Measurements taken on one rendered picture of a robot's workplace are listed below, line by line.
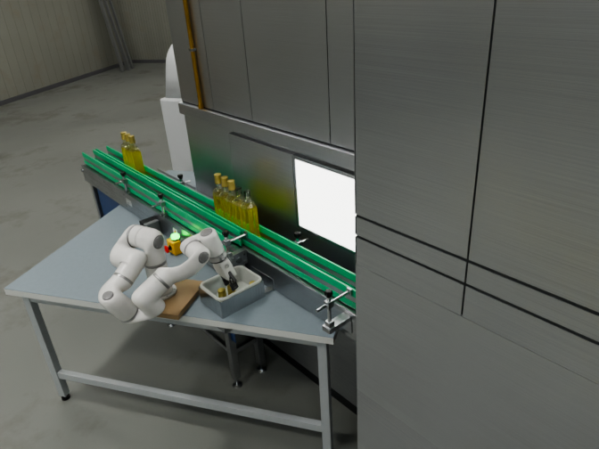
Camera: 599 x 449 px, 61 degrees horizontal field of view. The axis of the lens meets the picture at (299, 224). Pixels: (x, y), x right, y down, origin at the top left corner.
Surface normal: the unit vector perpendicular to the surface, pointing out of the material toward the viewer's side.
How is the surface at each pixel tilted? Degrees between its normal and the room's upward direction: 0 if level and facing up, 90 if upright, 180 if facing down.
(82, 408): 0
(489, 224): 90
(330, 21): 90
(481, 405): 90
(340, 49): 90
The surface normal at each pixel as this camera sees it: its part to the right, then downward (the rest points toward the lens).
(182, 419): -0.06, -0.89
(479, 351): -0.75, 0.34
